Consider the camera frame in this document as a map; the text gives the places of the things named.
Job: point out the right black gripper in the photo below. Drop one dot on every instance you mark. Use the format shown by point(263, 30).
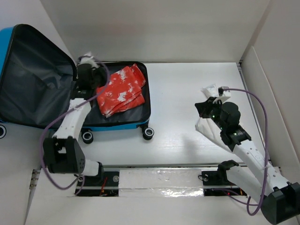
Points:
point(203, 107)

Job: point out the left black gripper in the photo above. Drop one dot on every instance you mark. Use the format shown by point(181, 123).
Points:
point(101, 71)

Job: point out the white tissue pack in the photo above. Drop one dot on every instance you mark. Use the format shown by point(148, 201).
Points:
point(211, 91)

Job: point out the red white patterned cloth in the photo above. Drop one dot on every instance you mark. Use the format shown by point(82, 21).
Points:
point(124, 91)

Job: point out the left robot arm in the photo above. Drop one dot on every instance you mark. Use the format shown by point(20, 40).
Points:
point(62, 152)

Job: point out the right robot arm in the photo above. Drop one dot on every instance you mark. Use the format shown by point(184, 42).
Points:
point(276, 197)

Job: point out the blue hard-shell suitcase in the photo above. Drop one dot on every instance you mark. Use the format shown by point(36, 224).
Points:
point(36, 78)

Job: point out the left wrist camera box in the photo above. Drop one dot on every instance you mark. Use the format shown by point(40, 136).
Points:
point(88, 58)

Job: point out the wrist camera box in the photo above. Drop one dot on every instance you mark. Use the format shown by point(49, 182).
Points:
point(224, 91)
point(88, 58)

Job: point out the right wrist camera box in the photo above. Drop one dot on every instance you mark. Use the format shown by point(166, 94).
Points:
point(224, 91)

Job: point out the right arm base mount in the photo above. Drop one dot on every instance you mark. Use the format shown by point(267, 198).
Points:
point(215, 185)

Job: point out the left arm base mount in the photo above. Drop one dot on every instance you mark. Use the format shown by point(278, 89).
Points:
point(108, 186)

